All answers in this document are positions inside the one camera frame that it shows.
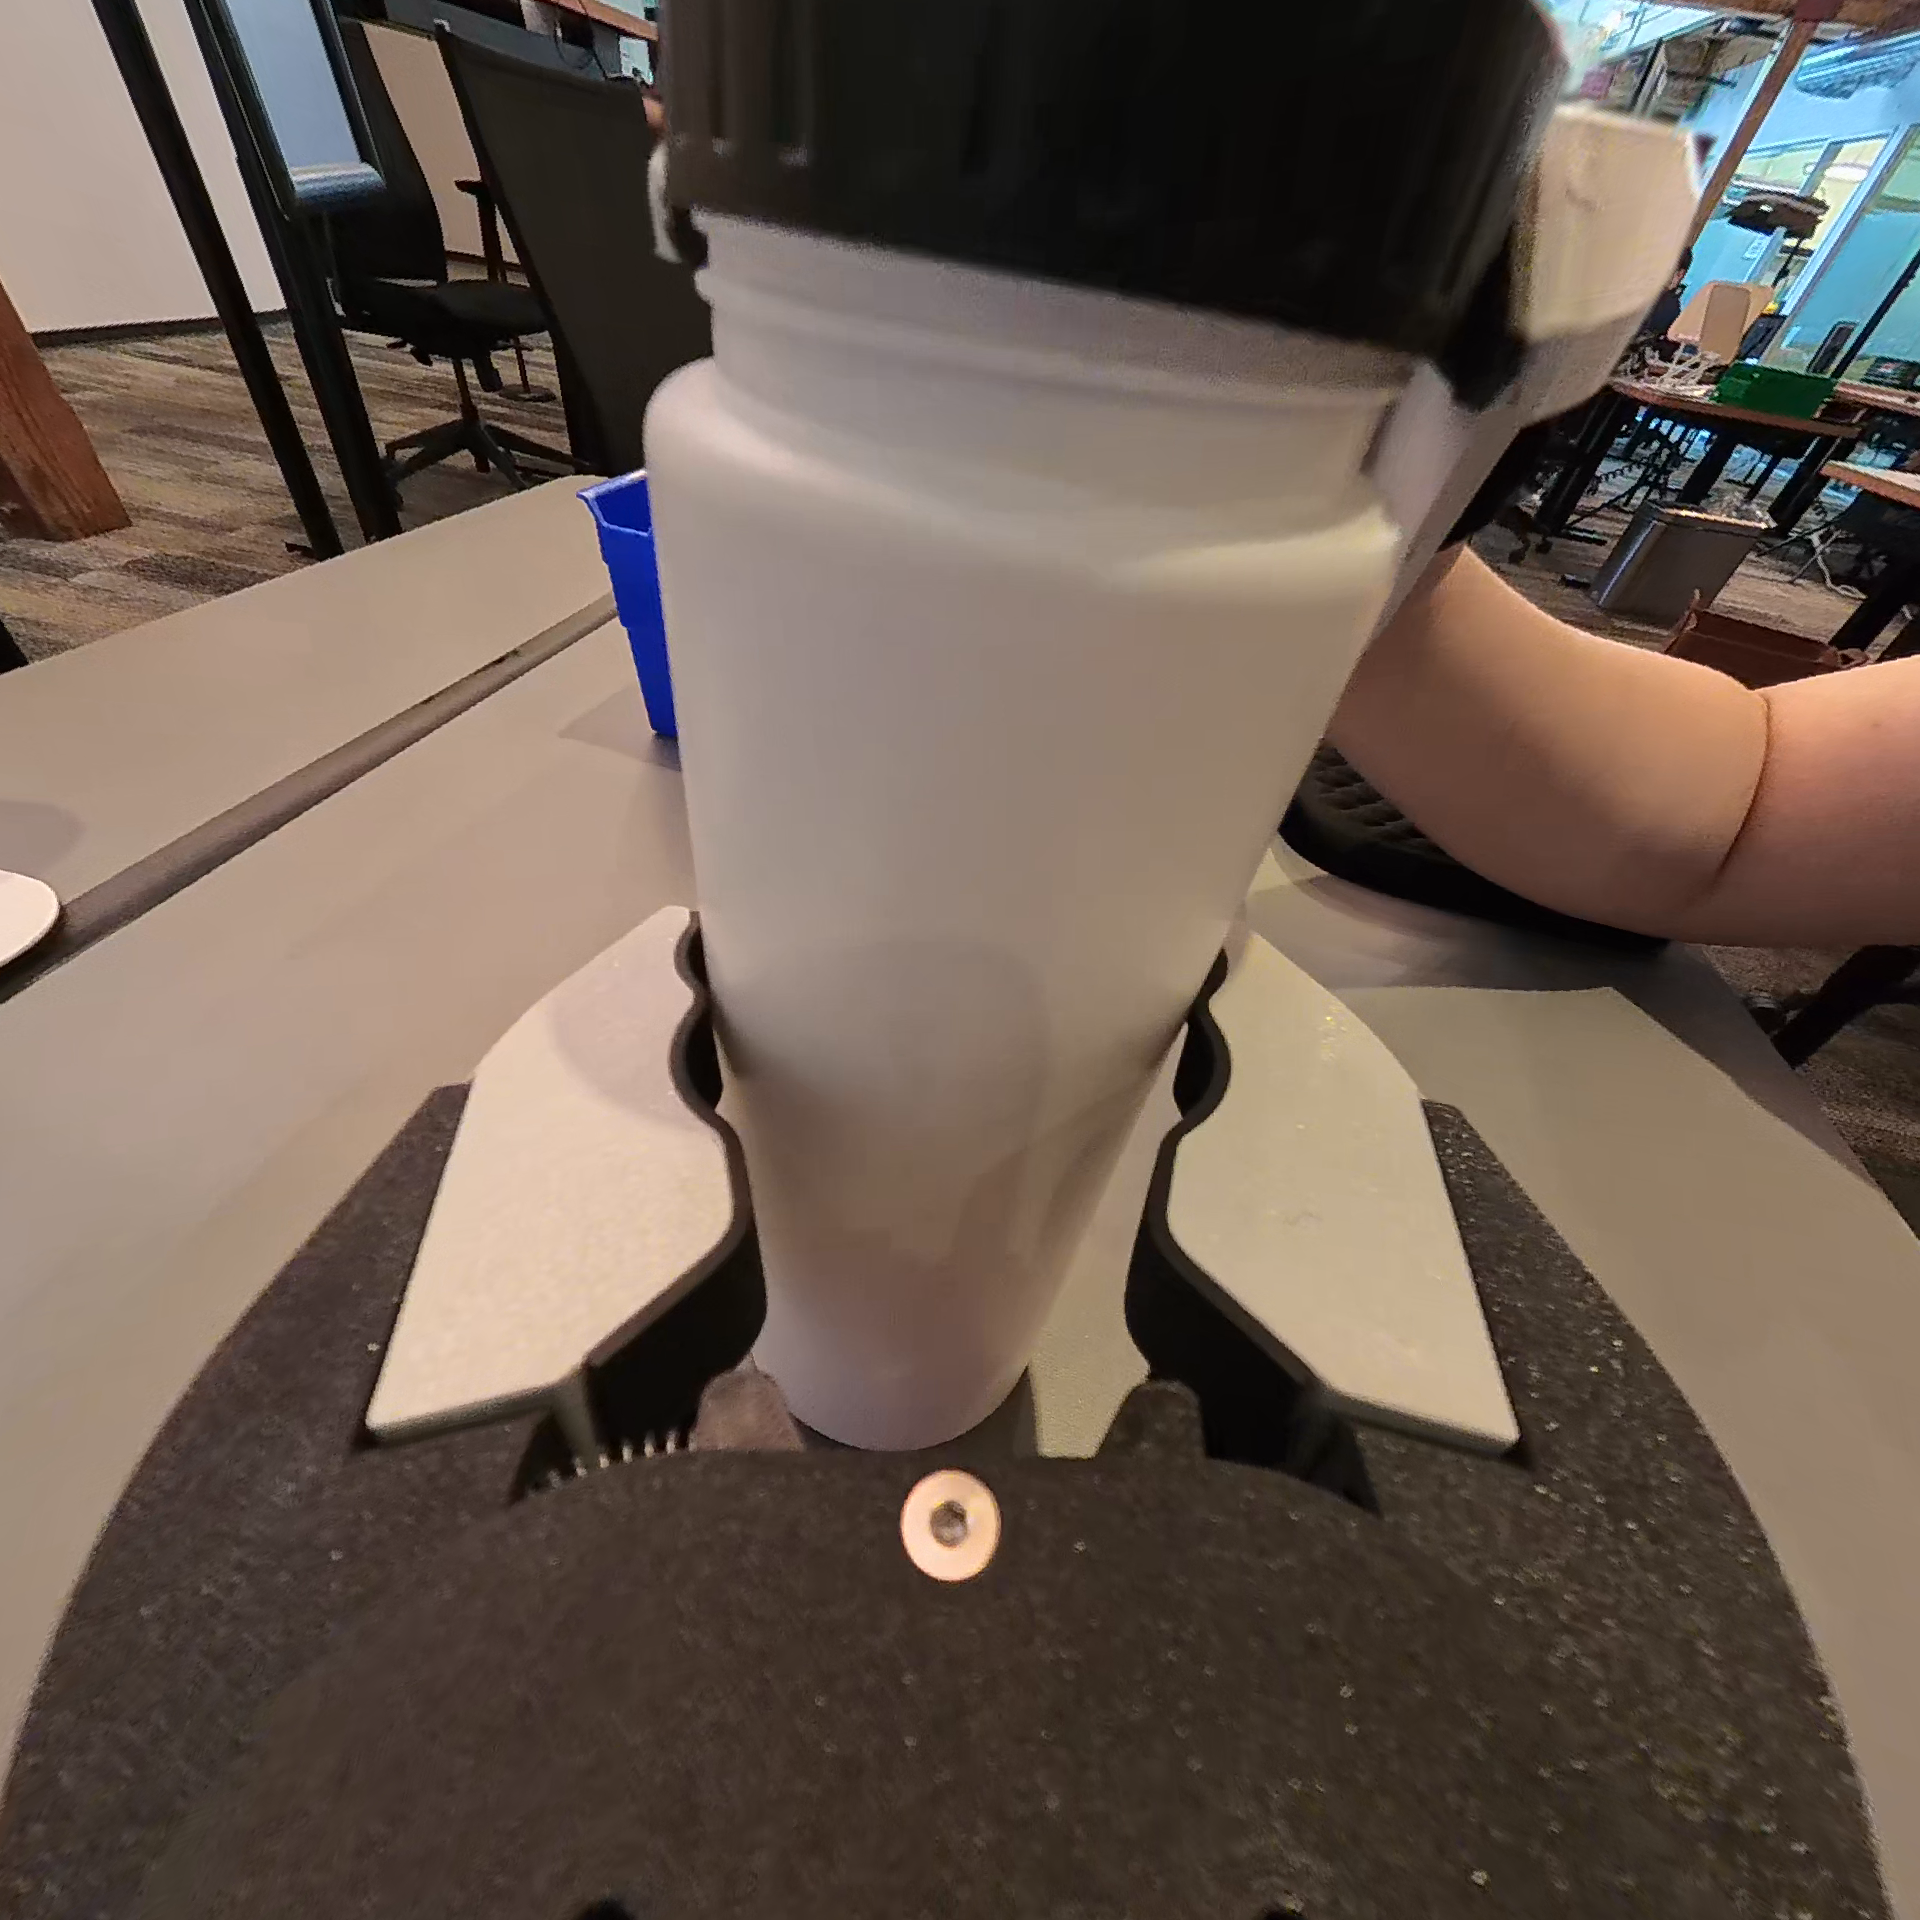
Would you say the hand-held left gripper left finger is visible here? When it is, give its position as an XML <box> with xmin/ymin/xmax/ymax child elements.
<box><xmin>363</xmin><ymin>906</ymin><xmax>771</xmax><ymax>1450</ymax></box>

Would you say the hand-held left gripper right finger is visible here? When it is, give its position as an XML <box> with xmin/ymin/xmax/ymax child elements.
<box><xmin>1122</xmin><ymin>930</ymin><xmax>1520</xmax><ymax>1456</ymax></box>

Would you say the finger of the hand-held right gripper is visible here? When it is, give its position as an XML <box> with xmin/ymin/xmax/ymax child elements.
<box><xmin>647</xmin><ymin>141</ymin><xmax>707</xmax><ymax>269</ymax></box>
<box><xmin>1372</xmin><ymin>113</ymin><xmax>1705</xmax><ymax>618</ymax></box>

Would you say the blue plastic storage bin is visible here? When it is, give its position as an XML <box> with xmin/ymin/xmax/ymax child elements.
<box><xmin>577</xmin><ymin>471</ymin><xmax>681</xmax><ymax>741</ymax></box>

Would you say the black bottle lid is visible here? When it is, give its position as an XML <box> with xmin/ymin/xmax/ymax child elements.
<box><xmin>656</xmin><ymin>0</ymin><xmax>1569</xmax><ymax>415</ymax></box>

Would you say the white plastic bottle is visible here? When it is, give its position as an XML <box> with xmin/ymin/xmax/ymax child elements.
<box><xmin>642</xmin><ymin>211</ymin><xmax>1420</xmax><ymax>1451</ymax></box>

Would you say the person's right forearm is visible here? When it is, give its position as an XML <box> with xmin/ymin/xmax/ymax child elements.
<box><xmin>1329</xmin><ymin>547</ymin><xmax>1920</xmax><ymax>947</ymax></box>

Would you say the black mesh office chair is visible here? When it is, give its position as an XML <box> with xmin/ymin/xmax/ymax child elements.
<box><xmin>435</xmin><ymin>24</ymin><xmax>714</xmax><ymax>473</ymax></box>

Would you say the wooden background desk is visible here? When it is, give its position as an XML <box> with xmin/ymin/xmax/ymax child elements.
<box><xmin>1546</xmin><ymin>376</ymin><xmax>1871</xmax><ymax>549</ymax></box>

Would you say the grey storage tub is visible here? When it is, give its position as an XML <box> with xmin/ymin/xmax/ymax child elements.
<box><xmin>1592</xmin><ymin>504</ymin><xmax>1772</xmax><ymax>618</ymax></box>

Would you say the wooden table leg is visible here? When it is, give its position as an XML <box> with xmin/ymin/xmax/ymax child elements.
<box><xmin>0</xmin><ymin>276</ymin><xmax>135</xmax><ymax>541</ymax></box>

